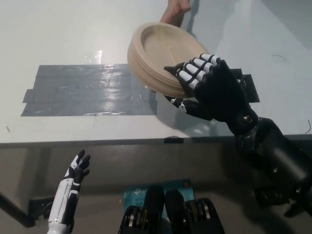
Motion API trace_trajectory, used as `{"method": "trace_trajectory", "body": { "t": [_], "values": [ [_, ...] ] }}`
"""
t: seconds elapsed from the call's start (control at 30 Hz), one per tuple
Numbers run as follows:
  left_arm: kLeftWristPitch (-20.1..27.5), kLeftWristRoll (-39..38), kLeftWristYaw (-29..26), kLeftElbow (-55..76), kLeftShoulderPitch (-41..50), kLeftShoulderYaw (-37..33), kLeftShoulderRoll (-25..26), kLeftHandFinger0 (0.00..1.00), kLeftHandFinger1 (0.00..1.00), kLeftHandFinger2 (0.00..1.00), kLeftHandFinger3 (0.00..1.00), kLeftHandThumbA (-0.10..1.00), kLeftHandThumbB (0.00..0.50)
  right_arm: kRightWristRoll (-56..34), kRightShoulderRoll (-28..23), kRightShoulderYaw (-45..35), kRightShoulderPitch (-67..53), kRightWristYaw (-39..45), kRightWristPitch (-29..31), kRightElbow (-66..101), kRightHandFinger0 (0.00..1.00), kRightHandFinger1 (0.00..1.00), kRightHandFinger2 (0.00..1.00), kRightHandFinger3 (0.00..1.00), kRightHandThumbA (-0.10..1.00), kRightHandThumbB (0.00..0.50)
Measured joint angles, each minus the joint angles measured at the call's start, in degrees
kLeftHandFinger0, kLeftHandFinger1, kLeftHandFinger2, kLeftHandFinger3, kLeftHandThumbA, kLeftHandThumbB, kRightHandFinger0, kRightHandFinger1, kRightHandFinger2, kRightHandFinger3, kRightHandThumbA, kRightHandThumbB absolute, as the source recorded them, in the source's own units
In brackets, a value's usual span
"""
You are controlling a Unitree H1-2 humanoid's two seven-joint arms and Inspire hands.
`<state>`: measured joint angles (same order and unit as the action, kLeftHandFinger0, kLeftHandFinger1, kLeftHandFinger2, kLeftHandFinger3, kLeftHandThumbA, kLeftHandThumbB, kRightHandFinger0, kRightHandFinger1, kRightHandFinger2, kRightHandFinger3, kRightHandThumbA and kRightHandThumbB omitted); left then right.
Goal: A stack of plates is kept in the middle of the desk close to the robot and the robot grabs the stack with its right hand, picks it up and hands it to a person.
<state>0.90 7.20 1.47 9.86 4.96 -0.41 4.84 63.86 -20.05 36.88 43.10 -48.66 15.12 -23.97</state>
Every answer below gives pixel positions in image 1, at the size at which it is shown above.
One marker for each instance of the black diagonal table leg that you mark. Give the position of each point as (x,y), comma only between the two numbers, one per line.
(17,212)

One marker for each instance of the grey duct tape patch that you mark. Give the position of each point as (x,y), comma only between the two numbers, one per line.
(73,92)

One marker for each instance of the teal cardboard box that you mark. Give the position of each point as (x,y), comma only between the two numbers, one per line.
(136,195)

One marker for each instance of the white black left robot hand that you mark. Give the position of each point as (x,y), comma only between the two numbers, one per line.
(64,200)

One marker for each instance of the person's bare hand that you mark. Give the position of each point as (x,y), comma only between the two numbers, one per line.
(174,12)

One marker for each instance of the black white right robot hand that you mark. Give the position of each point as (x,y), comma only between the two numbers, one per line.
(219,97)

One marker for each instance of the black tape patch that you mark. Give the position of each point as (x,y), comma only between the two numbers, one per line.
(251,87)

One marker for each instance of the beige paper plate stack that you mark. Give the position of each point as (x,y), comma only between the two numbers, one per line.
(156,53)

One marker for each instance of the clear tape piece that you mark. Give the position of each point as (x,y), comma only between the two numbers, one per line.
(93,58)

